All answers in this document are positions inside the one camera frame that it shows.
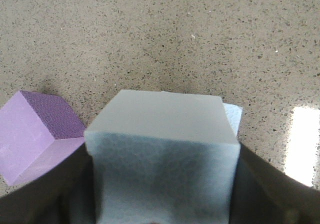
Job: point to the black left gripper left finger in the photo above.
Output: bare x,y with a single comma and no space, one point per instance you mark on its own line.
65,195

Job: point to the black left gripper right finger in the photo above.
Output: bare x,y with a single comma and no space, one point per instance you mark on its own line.
262,194

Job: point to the near purple foam cube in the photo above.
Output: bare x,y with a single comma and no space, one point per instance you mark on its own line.
37,132

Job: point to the light blue foam cube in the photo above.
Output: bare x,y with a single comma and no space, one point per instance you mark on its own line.
234,115
162,158

